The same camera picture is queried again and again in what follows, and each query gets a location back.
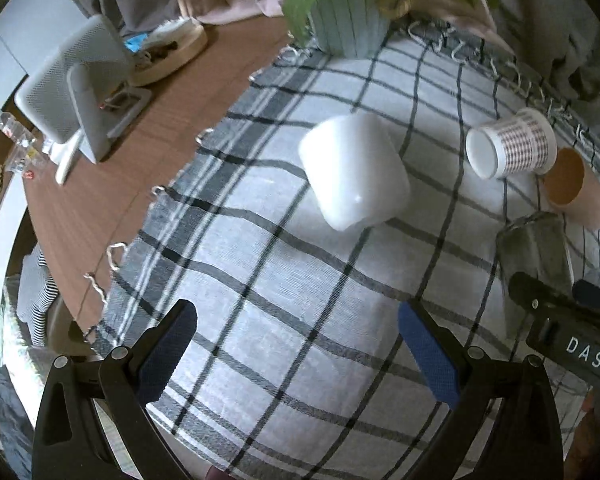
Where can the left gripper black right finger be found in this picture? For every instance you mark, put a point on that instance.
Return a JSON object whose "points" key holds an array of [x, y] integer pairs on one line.
{"points": [[525, 441]]}

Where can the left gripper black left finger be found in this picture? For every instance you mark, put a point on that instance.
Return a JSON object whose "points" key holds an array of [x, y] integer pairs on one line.
{"points": [[69, 442]]}

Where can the pink cup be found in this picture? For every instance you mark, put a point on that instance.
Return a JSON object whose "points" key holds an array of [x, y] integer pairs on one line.
{"points": [[571, 187]]}

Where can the patterned paper cup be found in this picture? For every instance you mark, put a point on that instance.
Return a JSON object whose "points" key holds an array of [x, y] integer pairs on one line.
{"points": [[524, 142]]}

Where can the white plastic cup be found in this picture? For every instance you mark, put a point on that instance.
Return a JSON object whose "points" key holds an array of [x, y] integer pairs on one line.
{"points": [[355, 172]]}

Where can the checkered grey white tablecloth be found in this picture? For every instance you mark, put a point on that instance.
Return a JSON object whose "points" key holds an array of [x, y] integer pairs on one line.
{"points": [[297, 370]]}

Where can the clear plastic bottle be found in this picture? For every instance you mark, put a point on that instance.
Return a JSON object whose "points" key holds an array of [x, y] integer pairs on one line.
{"points": [[26, 158]]}

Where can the grey white tablet stand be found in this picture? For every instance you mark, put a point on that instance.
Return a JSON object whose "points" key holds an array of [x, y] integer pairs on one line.
{"points": [[80, 97]]}

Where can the teal ribbed flower vase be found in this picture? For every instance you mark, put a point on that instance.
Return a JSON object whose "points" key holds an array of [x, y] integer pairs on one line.
{"points": [[348, 28]]}

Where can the round wooden tray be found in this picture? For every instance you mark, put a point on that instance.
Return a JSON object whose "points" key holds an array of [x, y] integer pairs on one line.
{"points": [[165, 50]]}

